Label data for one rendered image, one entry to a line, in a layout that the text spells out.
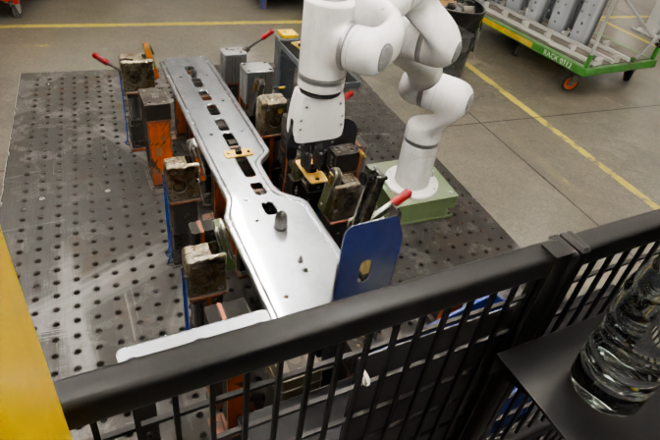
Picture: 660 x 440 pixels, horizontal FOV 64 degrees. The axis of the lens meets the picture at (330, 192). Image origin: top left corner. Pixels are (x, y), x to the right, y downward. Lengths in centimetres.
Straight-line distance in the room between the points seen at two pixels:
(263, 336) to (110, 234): 142
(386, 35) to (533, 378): 56
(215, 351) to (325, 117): 66
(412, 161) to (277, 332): 143
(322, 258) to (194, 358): 88
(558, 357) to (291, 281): 70
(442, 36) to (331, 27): 44
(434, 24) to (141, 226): 108
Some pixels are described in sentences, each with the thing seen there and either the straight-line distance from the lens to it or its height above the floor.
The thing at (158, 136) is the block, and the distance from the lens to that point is 181.
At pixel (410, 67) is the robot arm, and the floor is 132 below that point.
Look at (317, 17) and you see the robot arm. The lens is 87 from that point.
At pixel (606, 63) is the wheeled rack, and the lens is 537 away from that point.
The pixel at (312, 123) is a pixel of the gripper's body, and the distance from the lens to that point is 96.
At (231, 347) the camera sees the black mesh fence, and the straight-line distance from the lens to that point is 37.
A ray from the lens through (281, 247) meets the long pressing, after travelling 124.
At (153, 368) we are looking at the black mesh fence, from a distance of 36.
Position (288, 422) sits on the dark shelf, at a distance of 93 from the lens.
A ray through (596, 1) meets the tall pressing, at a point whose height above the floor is 69.
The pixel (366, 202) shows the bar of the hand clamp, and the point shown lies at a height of 113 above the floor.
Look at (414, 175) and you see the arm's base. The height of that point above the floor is 87.
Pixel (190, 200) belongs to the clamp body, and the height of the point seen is 93.
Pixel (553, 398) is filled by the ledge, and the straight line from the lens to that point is 55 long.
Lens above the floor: 184
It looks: 36 degrees down
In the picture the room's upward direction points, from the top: 8 degrees clockwise
